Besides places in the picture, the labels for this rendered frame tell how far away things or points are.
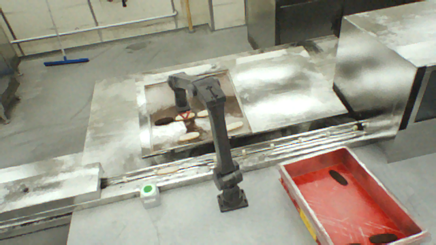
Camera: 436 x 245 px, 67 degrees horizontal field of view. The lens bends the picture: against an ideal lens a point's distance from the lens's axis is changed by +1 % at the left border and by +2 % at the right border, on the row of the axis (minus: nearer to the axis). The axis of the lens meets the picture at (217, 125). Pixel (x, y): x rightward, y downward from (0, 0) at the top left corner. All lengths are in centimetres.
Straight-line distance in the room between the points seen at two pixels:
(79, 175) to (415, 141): 146
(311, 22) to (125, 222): 249
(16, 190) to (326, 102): 152
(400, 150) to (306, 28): 193
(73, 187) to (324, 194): 106
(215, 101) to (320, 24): 236
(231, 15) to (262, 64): 295
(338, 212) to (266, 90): 77
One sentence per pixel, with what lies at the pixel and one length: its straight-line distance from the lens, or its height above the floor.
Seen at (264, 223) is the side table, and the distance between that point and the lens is 135.
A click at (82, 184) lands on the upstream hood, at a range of 155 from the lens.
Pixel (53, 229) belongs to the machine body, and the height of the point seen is 74.
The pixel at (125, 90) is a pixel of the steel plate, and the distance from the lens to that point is 228.
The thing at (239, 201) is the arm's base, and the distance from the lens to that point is 137.
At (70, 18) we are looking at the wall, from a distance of 516.
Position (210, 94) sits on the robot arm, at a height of 133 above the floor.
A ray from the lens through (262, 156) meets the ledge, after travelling 153.
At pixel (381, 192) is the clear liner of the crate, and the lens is 141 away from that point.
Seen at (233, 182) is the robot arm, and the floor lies 95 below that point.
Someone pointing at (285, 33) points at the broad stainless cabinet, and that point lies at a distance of 322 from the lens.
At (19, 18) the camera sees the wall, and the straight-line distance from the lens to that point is 531.
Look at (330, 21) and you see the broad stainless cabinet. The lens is 338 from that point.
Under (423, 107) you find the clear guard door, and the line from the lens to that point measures 152.
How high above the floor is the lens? 194
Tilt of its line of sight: 39 degrees down
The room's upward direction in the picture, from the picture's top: 8 degrees counter-clockwise
